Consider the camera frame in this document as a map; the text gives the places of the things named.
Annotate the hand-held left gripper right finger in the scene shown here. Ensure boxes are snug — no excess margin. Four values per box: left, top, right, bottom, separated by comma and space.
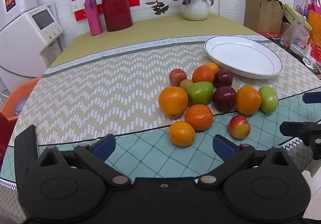
197, 134, 294, 189

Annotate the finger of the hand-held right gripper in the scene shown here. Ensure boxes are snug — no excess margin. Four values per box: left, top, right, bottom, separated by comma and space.
302, 91, 321, 104
279, 120, 321, 160

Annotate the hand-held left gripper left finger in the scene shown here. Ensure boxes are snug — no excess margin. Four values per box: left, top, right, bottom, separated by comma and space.
37, 134, 131, 189

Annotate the red nectarine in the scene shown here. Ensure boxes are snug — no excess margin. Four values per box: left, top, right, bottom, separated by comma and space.
169, 69, 187, 86
228, 115, 251, 139

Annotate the green jujube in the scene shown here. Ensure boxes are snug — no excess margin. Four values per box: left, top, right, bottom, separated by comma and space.
186, 81, 214, 106
258, 86, 279, 114

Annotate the orange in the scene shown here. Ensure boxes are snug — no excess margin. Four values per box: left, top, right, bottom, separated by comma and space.
185, 104, 214, 131
169, 121, 196, 147
192, 65, 215, 83
236, 85, 262, 116
158, 86, 189, 118

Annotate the dark red plum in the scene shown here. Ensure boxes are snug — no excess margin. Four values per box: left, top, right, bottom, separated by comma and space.
212, 86, 237, 112
214, 69, 233, 88

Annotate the small brown kiwi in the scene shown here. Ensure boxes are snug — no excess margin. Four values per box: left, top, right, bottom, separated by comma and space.
180, 79, 194, 91

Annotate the white plate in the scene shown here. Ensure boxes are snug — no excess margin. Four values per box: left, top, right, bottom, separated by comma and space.
204, 36, 283, 79

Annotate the small tangerine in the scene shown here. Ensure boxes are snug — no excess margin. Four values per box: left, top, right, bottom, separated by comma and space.
204, 63, 220, 74

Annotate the white power strip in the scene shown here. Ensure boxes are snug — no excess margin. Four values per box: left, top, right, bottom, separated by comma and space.
300, 46, 319, 69

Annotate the clear plastic bag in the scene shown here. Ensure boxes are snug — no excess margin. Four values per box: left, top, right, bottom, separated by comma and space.
281, 23, 310, 49

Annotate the orange gift bag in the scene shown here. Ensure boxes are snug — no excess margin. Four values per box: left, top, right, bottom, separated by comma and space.
307, 10, 321, 46

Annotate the red packet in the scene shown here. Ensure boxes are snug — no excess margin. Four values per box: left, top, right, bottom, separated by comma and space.
258, 31, 282, 39

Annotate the green box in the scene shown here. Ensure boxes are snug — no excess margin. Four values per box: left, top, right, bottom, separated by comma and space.
283, 4, 313, 31

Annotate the pink gift bag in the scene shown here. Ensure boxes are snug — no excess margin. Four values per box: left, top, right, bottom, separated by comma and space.
309, 0, 321, 14

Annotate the red plastic chair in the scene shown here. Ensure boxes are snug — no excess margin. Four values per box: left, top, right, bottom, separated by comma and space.
0, 112, 18, 162

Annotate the cardboard box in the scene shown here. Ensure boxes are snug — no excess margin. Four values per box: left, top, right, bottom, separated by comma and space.
244, 0, 285, 34

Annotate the orange plastic chair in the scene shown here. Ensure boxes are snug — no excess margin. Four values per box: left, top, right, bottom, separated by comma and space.
0, 77, 41, 120

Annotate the pink bottle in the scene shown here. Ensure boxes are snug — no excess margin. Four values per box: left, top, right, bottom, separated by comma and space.
84, 0, 103, 36

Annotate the white machine with screen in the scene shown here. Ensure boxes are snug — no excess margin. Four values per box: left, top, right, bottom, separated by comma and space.
0, 5, 64, 84

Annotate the potted plant in white pot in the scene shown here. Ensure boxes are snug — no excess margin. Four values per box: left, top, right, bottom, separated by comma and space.
145, 0, 220, 21

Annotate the red thermos jug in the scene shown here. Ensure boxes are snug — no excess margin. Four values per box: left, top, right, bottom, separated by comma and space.
102, 0, 133, 32

